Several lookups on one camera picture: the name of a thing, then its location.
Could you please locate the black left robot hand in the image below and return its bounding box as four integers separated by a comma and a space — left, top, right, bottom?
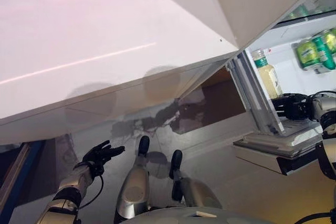
81, 140, 125, 176

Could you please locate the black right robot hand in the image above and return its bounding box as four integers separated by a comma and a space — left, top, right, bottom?
270, 92, 314, 121

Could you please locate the white fridge drawer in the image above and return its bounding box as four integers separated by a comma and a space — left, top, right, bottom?
227, 13, 336, 177

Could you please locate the yellow drink bottle white cap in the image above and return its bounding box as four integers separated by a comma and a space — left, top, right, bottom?
251, 48, 284, 99

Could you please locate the stainless steel fridge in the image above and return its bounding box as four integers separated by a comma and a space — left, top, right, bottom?
181, 0, 336, 177

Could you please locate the light green drink can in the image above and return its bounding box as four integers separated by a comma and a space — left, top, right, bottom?
296, 39, 320, 71
323, 27, 336, 57

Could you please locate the dark green drink can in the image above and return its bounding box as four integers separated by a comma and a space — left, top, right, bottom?
312, 33, 335, 74

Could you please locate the silver right robot leg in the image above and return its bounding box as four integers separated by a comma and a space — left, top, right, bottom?
169, 149, 223, 209

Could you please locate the white counter cabinet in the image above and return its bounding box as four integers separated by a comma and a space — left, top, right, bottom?
0, 0, 240, 146

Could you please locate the grey robot torso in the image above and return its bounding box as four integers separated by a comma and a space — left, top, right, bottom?
130, 205, 279, 224

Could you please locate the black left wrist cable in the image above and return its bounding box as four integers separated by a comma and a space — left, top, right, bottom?
78, 173, 105, 209

